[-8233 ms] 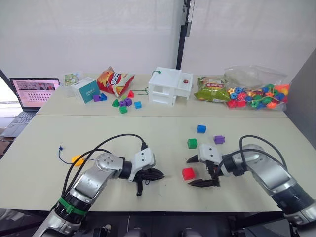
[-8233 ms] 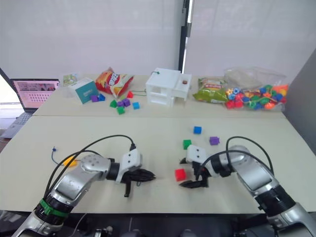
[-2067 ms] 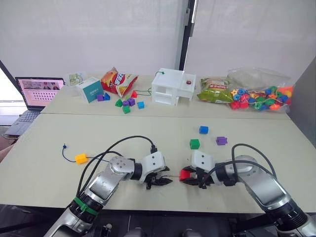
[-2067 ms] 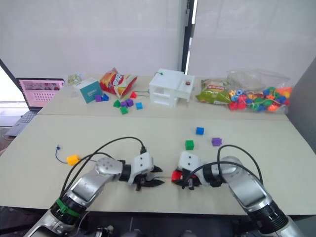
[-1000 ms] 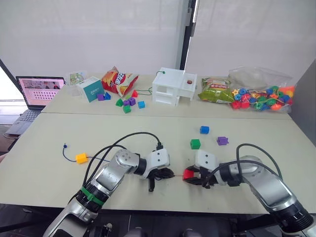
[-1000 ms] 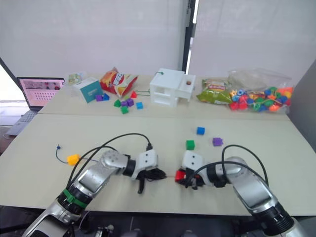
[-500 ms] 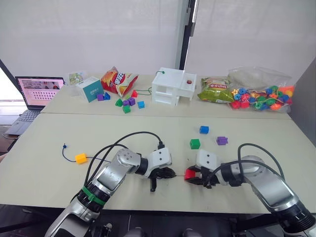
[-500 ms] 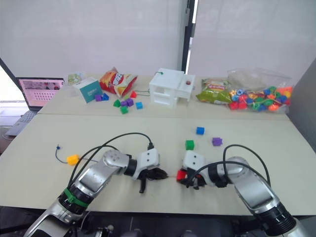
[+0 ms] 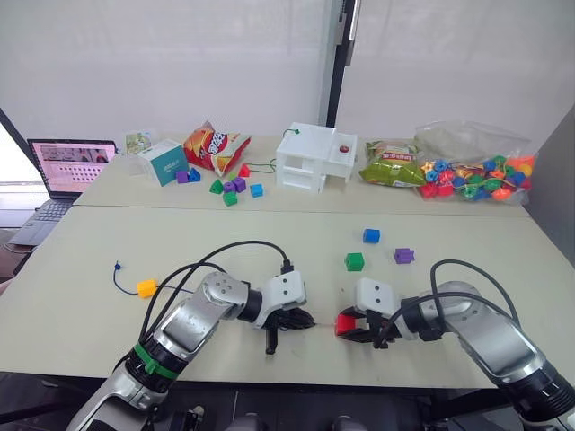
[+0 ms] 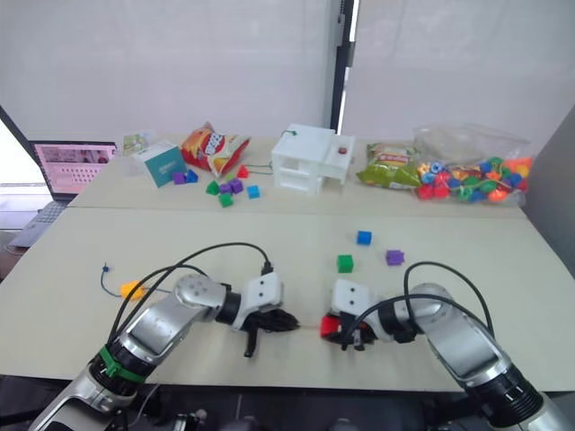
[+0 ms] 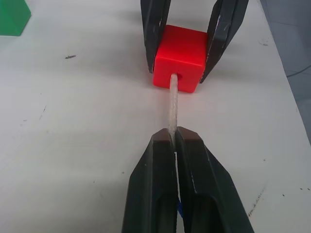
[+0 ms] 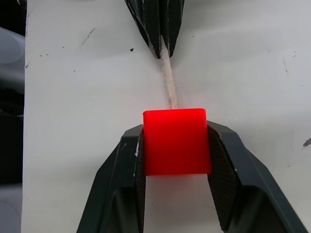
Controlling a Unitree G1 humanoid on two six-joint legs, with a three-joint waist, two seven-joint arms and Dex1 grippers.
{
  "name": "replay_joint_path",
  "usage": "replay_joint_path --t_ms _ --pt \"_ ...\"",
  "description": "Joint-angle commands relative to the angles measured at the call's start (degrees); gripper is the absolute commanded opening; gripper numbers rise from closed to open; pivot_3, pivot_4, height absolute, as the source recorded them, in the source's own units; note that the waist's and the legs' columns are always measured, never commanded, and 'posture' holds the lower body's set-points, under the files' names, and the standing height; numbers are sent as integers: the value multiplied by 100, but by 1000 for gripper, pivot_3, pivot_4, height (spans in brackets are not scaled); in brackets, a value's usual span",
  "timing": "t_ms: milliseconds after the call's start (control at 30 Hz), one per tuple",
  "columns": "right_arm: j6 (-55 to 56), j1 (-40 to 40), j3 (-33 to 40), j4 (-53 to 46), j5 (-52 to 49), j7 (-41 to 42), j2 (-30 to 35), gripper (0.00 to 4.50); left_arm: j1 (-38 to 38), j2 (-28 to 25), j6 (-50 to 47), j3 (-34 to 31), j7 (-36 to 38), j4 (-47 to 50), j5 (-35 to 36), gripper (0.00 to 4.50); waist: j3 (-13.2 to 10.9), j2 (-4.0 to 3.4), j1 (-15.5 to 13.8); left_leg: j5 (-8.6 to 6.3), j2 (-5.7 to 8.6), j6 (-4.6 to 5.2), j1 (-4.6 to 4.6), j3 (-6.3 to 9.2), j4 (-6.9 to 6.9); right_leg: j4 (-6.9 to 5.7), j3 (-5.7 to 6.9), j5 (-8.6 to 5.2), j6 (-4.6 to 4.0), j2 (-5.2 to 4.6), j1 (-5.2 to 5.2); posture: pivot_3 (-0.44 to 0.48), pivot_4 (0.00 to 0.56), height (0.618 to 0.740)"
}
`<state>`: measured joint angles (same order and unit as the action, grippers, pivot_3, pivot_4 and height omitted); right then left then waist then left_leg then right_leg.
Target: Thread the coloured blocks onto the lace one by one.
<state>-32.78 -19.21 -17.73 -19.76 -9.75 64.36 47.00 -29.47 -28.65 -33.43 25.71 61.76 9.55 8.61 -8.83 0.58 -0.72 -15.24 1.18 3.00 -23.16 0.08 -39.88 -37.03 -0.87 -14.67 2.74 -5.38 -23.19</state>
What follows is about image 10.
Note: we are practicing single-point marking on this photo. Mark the colourful picture card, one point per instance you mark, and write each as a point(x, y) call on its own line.
point(138, 141)

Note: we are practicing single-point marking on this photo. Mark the black device with white knob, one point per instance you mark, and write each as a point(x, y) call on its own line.
point(191, 419)

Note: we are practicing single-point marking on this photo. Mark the clear bag of coloured beads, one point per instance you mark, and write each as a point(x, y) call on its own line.
point(471, 139)

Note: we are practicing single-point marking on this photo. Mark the grey partition panel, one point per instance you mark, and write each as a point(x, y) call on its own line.
point(554, 188)

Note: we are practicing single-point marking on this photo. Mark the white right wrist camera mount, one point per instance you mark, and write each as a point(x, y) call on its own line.
point(352, 296)

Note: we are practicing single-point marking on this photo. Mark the green lace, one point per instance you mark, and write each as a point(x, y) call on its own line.
point(294, 133)

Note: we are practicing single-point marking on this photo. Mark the green chip bag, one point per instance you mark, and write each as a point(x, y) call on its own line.
point(386, 173)

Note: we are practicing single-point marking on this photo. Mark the blue plastic triangle block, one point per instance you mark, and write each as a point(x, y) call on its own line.
point(191, 177)

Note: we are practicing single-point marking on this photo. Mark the white model cabinet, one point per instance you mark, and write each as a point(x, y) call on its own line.
point(296, 152)

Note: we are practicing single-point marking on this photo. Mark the yellow plastic block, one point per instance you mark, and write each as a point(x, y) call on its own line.
point(131, 289)

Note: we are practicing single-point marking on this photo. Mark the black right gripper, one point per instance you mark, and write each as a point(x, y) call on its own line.
point(368, 334)

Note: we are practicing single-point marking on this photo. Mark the blue plastic cube block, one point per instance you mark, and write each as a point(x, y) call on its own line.
point(253, 192)
point(364, 238)

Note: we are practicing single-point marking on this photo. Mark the black framed white panel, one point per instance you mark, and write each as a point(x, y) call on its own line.
point(11, 152)

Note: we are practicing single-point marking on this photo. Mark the green plastic cube block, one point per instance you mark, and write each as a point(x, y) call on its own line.
point(226, 200)
point(345, 264)

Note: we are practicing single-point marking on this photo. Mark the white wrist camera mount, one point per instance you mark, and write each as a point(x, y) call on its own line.
point(352, 296)
point(262, 289)

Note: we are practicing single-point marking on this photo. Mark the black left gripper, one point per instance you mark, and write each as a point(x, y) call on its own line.
point(258, 325)

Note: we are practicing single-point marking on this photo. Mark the red plastic triangle block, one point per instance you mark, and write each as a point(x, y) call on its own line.
point(242, 172)

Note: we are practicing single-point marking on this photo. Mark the red round button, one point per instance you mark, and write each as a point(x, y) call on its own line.
point(342, 150)

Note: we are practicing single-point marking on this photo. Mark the white box with teal print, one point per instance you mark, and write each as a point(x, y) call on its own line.
point(164, 166)

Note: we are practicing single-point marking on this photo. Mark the purple plastic cube block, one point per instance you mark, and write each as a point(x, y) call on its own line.
point(179, 178)
point(395, 257)
point(236, 186)
point(224, 188)

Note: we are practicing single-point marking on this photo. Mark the green plastic triangle block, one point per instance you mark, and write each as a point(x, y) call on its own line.
point(212, 188)

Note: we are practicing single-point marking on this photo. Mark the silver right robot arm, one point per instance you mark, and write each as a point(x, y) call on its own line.
point(467, 341)

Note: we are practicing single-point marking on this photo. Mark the red chip bag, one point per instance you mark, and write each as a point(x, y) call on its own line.
point(211, 146)

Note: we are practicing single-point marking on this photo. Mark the grey laptop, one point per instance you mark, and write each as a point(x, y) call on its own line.
point(67, 166)

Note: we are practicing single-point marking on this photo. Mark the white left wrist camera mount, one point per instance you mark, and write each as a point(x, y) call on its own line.
point(262, 289)

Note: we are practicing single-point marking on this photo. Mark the black window pillar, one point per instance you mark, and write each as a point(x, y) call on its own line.
point(340, 67)

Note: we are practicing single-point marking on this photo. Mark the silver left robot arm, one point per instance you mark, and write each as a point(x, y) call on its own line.
point(161, 323)

